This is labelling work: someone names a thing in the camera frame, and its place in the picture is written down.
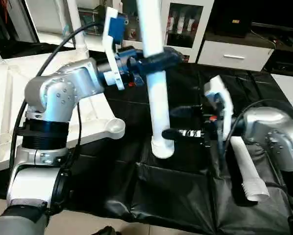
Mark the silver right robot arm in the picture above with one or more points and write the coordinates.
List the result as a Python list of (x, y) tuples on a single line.
[(269, 132)]

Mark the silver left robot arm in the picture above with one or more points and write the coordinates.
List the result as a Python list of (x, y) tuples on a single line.
[(58, 98)]

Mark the black work mat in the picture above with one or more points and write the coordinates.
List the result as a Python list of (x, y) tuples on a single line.
[(176, 196)]

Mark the white plastic table top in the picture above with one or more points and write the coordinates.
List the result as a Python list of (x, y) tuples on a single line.
[(9, 98)]

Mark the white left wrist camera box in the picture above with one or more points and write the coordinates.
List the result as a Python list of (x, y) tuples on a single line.
[(113, 34)]

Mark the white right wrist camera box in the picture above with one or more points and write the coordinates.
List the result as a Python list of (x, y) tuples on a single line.
[(220, 98)]

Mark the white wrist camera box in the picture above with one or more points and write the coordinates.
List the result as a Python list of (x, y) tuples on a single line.
[(113, 34), (220, 98)]

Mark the white drawer cabinet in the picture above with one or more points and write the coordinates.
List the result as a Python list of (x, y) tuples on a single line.
[(279, 24)]

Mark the blue frame trolley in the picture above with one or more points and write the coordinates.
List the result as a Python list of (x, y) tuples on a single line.
[(95, 22)]

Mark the white glass door cabinet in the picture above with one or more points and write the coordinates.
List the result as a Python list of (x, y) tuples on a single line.
[(185, 24)]

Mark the white drawer unit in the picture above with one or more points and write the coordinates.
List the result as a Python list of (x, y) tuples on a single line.
[(234, 55)]

